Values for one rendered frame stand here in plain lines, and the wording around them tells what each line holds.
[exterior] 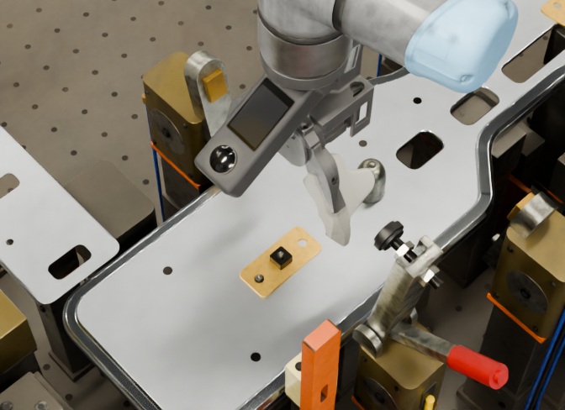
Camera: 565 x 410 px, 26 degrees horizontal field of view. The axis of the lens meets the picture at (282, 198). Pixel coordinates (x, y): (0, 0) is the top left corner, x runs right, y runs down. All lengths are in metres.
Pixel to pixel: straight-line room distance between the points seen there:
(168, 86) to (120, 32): 0.52
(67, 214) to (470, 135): 0.43
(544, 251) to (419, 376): 0.17
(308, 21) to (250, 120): 0.13
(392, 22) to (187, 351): 0.46
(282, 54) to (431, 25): 0.15
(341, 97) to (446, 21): 0.22
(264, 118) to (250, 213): 0.28
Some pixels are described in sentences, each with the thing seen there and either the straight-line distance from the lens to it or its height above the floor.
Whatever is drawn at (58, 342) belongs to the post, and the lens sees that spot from 1.45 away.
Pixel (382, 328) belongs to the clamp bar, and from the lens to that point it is 1.09.
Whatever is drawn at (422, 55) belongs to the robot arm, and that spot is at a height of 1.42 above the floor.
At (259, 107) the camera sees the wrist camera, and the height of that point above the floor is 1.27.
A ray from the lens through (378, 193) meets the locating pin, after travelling 1.26.
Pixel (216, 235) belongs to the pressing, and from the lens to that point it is 1.24.
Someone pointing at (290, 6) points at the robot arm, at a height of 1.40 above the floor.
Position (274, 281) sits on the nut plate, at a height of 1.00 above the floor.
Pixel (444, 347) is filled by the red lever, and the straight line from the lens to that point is 1.07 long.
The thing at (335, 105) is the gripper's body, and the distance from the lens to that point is 1.02.
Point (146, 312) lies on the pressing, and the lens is 1.21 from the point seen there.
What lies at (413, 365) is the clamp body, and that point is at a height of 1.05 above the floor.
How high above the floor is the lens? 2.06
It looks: 57 degrees down
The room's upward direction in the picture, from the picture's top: straight up
